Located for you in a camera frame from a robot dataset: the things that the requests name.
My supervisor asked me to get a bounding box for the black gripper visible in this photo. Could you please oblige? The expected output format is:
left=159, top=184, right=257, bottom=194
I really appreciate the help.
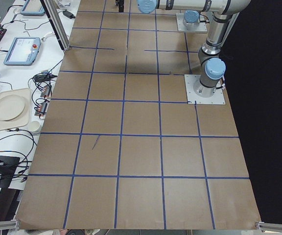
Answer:
left=116, top=0, right=124, bottom=12

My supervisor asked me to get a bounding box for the black power adapter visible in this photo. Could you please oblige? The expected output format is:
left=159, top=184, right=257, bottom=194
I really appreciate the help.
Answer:
left=63, top=10, right=75, bottom=19

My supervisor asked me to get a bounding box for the far blue teach pendant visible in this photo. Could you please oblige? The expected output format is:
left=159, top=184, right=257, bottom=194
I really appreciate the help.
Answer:
left=20, top=0, right=45, bottom=16

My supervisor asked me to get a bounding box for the blue teach pendant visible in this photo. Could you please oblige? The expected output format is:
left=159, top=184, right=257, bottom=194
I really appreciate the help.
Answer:
left=20, top=0, right=45, bottom=16
left=3, top=37, right=41, bottom=66

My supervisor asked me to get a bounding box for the near blue teach pendant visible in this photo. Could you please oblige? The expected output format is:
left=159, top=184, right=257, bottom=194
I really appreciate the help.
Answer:
left=3, top=37, right=41, bottom=66

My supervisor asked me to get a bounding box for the brown paper table cover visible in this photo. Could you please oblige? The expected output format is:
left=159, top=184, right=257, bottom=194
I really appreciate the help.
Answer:
left=16, top=0, right=260, bottom=230

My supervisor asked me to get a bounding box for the white paper cup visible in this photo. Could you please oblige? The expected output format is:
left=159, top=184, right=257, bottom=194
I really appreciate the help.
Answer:
left=27, top=121, right=42, bottom=135

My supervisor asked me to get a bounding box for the beige square tray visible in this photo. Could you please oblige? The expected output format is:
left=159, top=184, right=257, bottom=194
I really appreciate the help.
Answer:
left=0, top=88, right=31, bottom=131

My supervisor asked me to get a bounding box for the beige round plate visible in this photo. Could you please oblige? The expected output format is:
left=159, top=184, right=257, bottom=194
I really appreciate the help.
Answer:
left=0, top=94, right=25, bottom=120

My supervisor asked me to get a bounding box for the aluminium frame post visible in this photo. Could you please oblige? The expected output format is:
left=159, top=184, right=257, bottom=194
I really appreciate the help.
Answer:
left=40, top=0, right=70, bottom=51

